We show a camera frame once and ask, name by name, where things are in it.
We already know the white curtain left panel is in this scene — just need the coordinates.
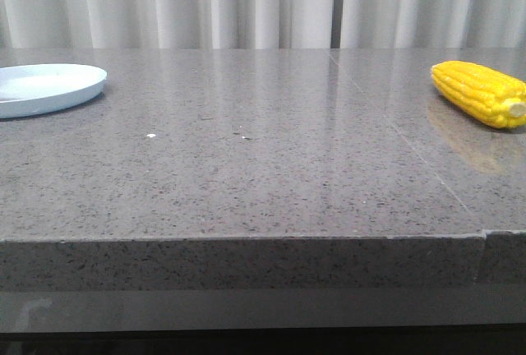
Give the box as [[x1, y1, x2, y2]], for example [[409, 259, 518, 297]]
[[1, 0, 334, 49]]

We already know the yellow corn cob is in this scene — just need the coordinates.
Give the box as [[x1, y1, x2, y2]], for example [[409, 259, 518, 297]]
[[431, 60, 525, 129]]

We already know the white curtain panel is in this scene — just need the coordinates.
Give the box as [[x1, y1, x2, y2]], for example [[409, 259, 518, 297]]
[[1, 0, 334, 49], [331, 0, 525, 48]]

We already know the light blue round plate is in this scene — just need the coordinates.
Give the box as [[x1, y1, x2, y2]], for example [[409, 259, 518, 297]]
[[1, 63, 107, 119]]

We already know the white curtain right panel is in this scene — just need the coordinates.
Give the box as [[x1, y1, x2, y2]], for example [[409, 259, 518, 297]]
[[331, 0, 525, 48]]

